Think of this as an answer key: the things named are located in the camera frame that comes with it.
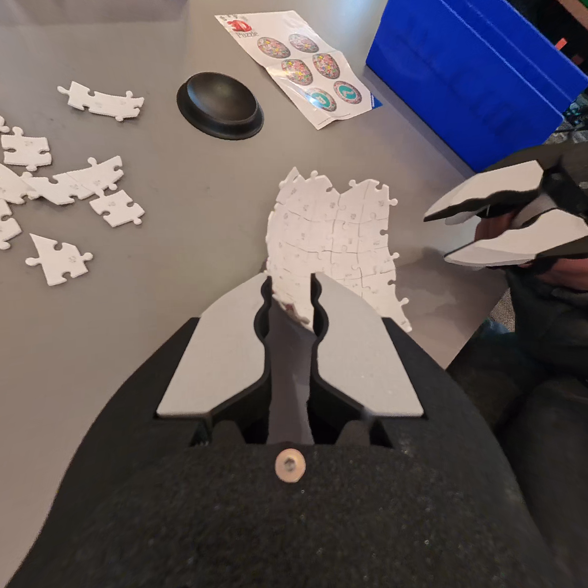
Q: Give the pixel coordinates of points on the partly built puzzle ball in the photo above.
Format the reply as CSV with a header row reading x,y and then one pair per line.
x,y
330,239

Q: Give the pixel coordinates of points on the blue plastic bin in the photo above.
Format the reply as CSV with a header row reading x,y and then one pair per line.
x,y
459,78

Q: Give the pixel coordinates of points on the person's right forearm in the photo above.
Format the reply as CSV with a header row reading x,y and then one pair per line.
x,y
546,321

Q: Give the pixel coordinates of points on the black round ball stand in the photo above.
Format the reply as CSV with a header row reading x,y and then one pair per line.
x,y
220,103

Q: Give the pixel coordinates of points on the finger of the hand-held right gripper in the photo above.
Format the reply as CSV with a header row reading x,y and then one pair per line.
x,y
487,183
528,243

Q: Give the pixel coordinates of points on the scatter of white puzzle pieces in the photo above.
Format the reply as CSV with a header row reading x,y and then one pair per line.
x,y
25,151

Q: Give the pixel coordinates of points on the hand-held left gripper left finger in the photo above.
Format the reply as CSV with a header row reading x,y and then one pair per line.
x,y
216,358

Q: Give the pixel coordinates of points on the person's right hand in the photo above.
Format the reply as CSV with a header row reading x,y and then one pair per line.
x,y
565,278

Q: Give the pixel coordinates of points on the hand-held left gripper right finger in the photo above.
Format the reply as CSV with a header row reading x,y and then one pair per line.
x,y
363,358

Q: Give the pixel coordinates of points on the printed puzzle instruction sheet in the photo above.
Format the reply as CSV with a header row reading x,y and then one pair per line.
x,y
298,69

